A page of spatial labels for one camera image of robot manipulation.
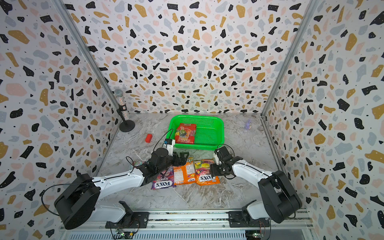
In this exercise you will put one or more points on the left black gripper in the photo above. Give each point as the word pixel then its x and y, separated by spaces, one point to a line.
pixel 182 160

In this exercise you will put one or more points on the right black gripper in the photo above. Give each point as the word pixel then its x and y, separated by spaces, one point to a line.
pixel 213 170

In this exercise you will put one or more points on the purple Fox's candy bag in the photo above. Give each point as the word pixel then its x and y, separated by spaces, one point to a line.
pixel 164 180

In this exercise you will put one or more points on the yellow orange Fox's candy bag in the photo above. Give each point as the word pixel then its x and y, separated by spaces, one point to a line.
pixel 203 173

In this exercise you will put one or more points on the teal Fox's candy bag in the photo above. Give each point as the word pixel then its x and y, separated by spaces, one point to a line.
pixel 138 164

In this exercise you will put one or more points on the red candy bag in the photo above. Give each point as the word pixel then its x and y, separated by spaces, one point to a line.
pixel 185 134

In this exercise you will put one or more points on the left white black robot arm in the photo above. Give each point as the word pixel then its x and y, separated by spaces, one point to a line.
pixel 80 201

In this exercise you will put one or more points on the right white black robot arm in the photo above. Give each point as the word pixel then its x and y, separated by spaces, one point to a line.
pixel 280 200

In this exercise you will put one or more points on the small red block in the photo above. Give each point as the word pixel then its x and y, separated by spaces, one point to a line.
pixel 148 138

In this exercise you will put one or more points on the small purple object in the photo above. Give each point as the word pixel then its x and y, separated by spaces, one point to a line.
pixel 248 124

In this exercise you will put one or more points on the black stand with clear tube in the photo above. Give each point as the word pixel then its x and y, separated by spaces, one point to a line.
pixel 127 125

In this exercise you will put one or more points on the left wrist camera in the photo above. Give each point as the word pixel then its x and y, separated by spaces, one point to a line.
pixel 169 145

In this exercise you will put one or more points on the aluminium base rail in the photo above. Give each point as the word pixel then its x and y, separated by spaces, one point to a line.
pixel 198 225

